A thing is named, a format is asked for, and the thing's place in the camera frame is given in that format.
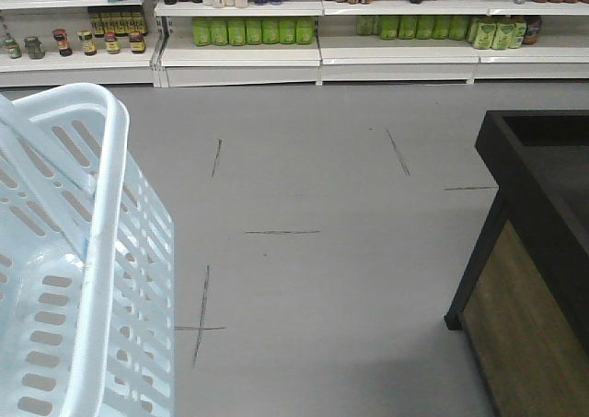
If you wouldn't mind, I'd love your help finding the red-lid sauce jar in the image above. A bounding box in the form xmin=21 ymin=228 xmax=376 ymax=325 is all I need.
xmin=52 ymin=29 xmax=73 ymax=57

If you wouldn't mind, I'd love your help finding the dark pickle jar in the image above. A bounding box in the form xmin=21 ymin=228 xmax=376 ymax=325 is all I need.
xmin=24 ymin=37 xmax=45 ymax=60

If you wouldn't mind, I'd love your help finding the green drink bottle row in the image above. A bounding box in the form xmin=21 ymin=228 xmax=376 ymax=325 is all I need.
xmin=191 ymin=17 xmax=316 ymax=47

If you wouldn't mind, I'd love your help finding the green-lid glass jar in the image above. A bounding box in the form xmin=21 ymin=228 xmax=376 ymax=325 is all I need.
xmin=4 ymin=38 xmax=22 ymax=59

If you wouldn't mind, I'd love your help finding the white store shelf unit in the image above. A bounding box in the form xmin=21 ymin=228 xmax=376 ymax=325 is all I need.
xmin=1 ymin=0 xmax=588 ymax=87

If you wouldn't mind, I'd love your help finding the brown sauce jar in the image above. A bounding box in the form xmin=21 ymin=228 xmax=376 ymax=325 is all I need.
xmin=129 ymin=31 xmax=146 ymax=54

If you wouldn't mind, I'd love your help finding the black wooden display stand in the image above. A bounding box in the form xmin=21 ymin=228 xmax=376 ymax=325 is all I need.
xmin=445 ymin=110 xmax=588 ymax=416

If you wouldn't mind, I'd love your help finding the light blue plastic basket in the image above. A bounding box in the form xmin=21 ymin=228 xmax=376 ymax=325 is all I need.
xmin=1 ymin=83 xmax=175 ymax=416

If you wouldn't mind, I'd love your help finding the yellow-label sauce jar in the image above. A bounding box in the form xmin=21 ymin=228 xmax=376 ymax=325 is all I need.
xmin=77 ymin=29 xmax=98 ymax=56

